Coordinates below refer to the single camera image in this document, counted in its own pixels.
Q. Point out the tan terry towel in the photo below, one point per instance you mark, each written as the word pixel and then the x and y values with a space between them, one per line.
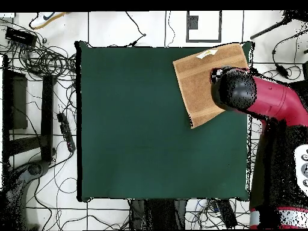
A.
pixel 195 81

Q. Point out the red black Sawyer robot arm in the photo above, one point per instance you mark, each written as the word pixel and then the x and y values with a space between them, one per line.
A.
pixel 272 101

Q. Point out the dark green table cloth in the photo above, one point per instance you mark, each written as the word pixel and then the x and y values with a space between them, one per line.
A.
pixel 132 144

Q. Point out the dark tripod base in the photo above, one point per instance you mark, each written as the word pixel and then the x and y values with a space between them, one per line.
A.
pixel 35 169

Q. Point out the black power adapter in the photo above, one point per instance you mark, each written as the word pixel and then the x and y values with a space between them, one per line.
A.
pixel 281 70

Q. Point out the black tripod pole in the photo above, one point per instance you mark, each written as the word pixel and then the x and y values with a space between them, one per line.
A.
pixel 269 29

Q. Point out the person's foot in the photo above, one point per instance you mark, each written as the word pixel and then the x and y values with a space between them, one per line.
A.
pixel 45 19

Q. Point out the black robot pedestal stand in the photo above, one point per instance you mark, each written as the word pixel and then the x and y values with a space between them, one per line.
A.
pixel 156 214

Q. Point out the black metal frame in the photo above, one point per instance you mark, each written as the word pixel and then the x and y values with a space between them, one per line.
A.
pixel 47 115

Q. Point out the black network switch box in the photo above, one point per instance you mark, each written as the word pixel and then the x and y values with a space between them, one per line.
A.
pixel 20 36

